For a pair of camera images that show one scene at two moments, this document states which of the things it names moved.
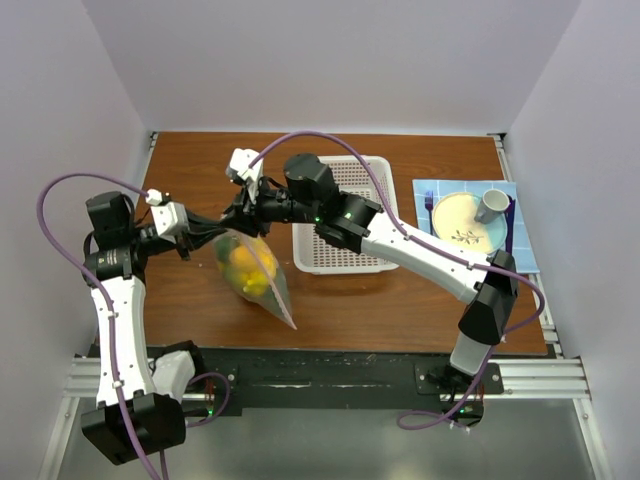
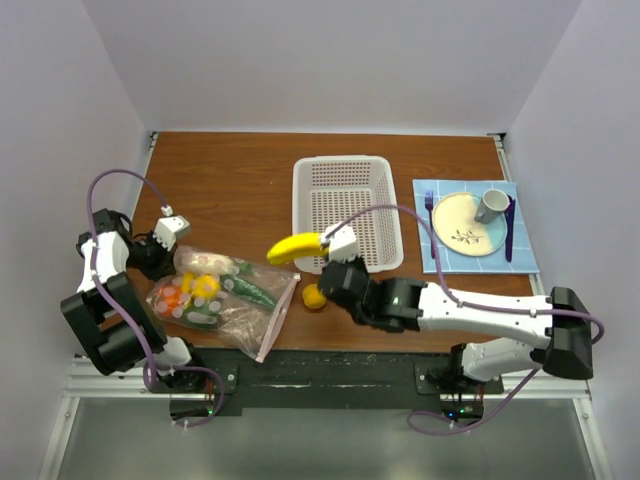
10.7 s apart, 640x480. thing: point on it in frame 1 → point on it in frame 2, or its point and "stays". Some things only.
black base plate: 335,380 stays
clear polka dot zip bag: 249,265 → 243,302
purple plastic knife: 510,225 stays
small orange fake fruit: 242,256 → 312,297
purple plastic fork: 429,202 stays
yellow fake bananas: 258,281 → 294,246
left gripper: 199,228 → 164,266
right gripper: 238,219 → 358,260
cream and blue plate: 453,218 stays
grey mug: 493,204 stays
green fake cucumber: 224,250 → 237,286
